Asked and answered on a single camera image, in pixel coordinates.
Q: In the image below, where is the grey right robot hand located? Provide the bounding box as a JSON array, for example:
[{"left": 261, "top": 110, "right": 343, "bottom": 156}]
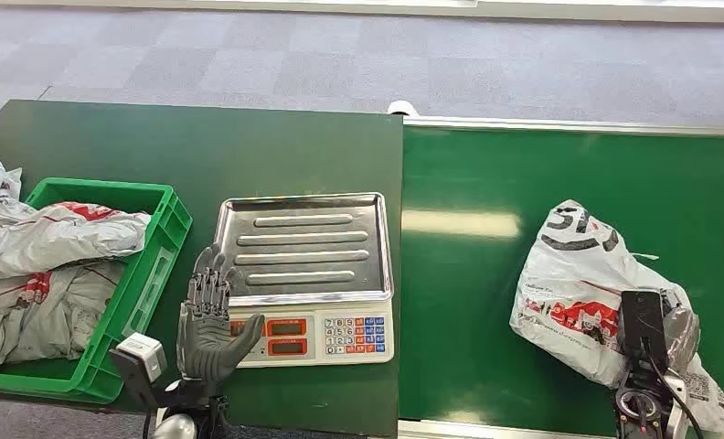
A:
[{"left": 664, "top": 302, "right": 701, "bottom": 374}]

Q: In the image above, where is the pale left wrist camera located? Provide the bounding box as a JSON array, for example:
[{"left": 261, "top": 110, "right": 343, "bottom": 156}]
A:
[{"left": 110, "top": 332, "right": 169, "bottom": 408}]

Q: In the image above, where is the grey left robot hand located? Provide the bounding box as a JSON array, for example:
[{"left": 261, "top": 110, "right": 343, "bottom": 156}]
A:
[{"left": 176, "top": 243, "right": 267, "bottom": 383}]

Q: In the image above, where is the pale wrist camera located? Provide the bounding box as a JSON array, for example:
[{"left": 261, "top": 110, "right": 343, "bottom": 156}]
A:
[
  {"left": 110, "top": 332, "right": 169, "bottom": 408},
  {"left": 617, "top": 290, "right": 670, "bottom": 372}
]

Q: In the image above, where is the white printed plastic package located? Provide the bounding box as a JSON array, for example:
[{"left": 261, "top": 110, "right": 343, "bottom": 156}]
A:
[{"left": 509, "top": 199, "right": 724, "bottom": 436}]

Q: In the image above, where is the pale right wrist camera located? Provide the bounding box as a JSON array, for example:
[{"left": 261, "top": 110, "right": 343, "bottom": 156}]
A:
[{"left": 617, "top": 290, "right": 670, "bottom": 372}]

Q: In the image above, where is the green plastic crate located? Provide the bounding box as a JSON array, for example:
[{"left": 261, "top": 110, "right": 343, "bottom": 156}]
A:
[{"left": 0, "top": 177, "right": 194, "bottom": 406}]

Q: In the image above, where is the silver conveyor side rail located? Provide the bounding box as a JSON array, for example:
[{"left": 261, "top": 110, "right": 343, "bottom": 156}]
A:
[
  {"left": 402, "top": 115, "right": 724, "bottom": 138},
  {"left": 397, "top": 419, "right": 619, "bottom": 439}
]

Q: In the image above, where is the grey package with red print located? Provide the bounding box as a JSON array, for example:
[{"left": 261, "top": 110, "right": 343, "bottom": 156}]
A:
[
  {"left": 0, "top": 197, "right": 153, "bottom": 281},
  {"left": 0, "top": 260, "right": 127, "bottom": 371}
]

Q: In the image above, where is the green conveyor belt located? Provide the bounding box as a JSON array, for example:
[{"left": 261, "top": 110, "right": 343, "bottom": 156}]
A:
[{"left": 397, "top": 124, "right": 724, "bottom": 439}]

